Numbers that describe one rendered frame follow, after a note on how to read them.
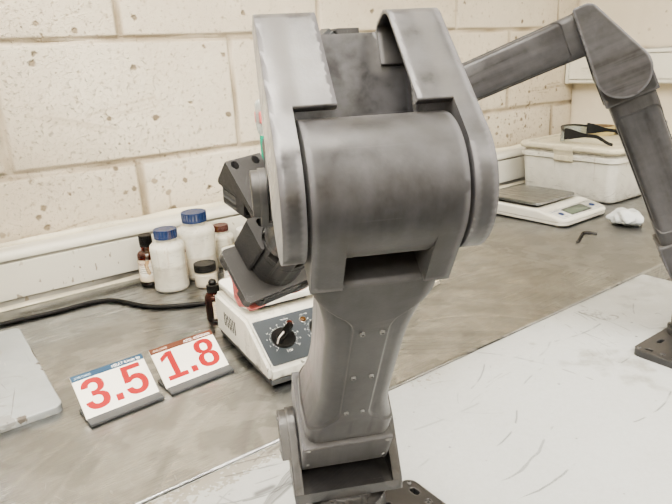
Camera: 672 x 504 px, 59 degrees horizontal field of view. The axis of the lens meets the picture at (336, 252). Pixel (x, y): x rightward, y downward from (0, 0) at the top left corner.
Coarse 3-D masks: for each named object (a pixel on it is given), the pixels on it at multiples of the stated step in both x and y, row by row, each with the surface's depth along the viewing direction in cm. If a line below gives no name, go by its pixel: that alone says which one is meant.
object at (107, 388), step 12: (108, 372) 75; (120, 372) 75; (132, 372) 76; (144, 372) 76; (84, 384) 73; (96, 384) 73; (108, 384) 74; (120, 384) 74; (132, 384) 75; (144, 384) 75; (84, 396) 72; (96, 396) 72; (108, 396) 73; (120, 396) 73; (132, 396) 74; (96, 408) 71
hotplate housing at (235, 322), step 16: (224, 304) 86; (272, 304) 83; (288, 304) 84; (304, 304) 84; (224, 320) 88; (240, 320) 81; (256, 320) 80; (240, 336) 82; (256, 336) 78; (256, 352) 78; (256, 368) 80; (272, 368) 75; (288, 368) 76; (272, 384) 76
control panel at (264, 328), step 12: (300, 312) 82; (312, 312) 83; (252, 324) 79; (264, 324) 79; (276, 324) 80; (300, 324) 81; (264, 336) 78; (300, 336) 79; (264, 348) 77; (276, 348) 77; (288, 348) 77; (300, 348) 78; (276, 360) 76; (288, 360) 76
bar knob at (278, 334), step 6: (288, 324) 78; (276, 330) 79; (282, 330) 77; (288, 330) 77; (276, 336) 78; (282, 336) 76; (288, 336) 78; (294, 336) 79; (276, 342) 77; (282, 342) 77; (288, 342) 78; (294, 342) 78
